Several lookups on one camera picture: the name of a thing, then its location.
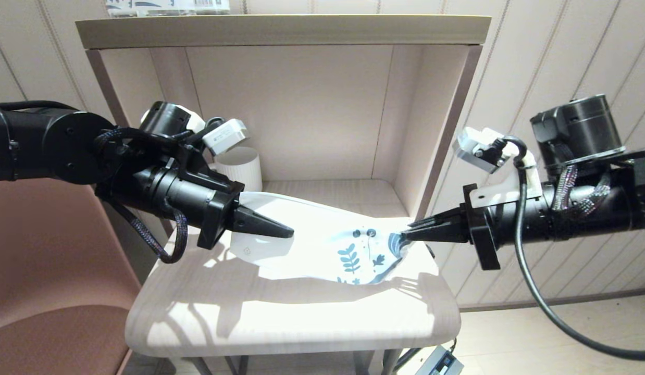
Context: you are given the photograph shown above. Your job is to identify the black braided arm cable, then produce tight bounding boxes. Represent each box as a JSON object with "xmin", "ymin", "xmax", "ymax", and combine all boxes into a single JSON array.
[
  {"xmin": 552, "ymin": 164, "xmax": 615, "ymax": 217},
  {"xmin": 93, "ymin": 127, "xmax": 198, "ymax": 162},
  {"xmin": 106, "ymin": 201, "xmax": 189, "ymax": 264}
]

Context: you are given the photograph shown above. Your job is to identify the white floral zipper pouch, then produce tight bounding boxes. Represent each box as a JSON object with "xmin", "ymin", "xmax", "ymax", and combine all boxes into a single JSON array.
[{"xmin": 229, "ymin": 191, "xmax": 414, "ymax": 286}]

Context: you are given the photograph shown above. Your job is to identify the light wood shelf desk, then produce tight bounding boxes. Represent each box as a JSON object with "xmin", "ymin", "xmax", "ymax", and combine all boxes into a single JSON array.
[{"xmin": 77, "ymin": 15, "xmax": 491, "ymax": 375}]

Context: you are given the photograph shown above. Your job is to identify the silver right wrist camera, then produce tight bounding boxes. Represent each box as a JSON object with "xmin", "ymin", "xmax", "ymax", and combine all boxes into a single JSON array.
[{"xmin": 453, "ymin": 127, "xmax": 508, "ymax": 174}]

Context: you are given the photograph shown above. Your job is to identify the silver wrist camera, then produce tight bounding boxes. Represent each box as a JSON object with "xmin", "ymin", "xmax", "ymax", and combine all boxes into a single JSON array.
[
  {"xmin": 202, "ymin": 118, "xmax": 249, "ymax": 156},
  {"xmin": 453, "ymin": 127, "xmax": 508, "ymax": 174}
]

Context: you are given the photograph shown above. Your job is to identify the white blue patterned package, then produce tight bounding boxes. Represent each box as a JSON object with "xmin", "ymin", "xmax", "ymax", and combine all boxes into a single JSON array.
[{"xmin": 106, "ymin": 0, "xmax": 231, "ymax": 15}]

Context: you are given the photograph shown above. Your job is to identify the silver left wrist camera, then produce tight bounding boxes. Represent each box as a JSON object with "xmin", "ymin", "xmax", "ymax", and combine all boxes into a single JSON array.
[{"xmin": 202, "ymin": 118, "xmax": 249, "ymax": 156}]

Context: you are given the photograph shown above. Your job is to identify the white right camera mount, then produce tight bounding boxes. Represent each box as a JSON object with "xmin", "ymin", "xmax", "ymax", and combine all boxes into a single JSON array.
[{"xmin": 468, "ymin": 136, "xmax": 543, "ymax": 210}]

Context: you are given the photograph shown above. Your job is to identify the black power adapter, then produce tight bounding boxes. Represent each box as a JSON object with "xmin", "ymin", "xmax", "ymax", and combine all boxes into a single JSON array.
[{"xmin": 415, "ymin": 345, "xmax": 464, "ymax": 375}]

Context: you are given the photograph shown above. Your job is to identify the white ribbed ceramic mug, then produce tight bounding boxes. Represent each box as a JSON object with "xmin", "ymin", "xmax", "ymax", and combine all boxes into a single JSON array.
[{"xmin": 214, "ymin": 146, "xmax": 263, "ymax": 193}]

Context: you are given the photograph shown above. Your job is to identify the brown upholstered chair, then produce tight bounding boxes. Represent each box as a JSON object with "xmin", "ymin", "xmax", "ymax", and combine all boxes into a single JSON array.
[{"xmin": 0, "ymin": 177, "xmax": 146, "ymax": 375}]

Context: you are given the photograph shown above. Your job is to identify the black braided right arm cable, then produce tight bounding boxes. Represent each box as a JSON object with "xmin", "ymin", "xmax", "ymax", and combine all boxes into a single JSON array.
[{"xmin": 552, "ymin": 164, "xmax": 615, "ymax": 217}]

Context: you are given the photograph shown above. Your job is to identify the black right camera cable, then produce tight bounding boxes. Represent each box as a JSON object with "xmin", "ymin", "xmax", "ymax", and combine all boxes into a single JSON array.
[{"xmin": 489, "ymin": 134, "xmax": 645, "ymax": 361}]

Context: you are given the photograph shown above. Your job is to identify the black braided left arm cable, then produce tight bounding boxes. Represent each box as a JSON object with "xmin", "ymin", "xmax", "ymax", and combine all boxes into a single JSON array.
[
  {"xmin": 106, "ymin": 201, "xmax": 189, "ymax": 264},
  {"xmin": 93, "ymin": 127, "xmax": 198, "ymax": 162}
]

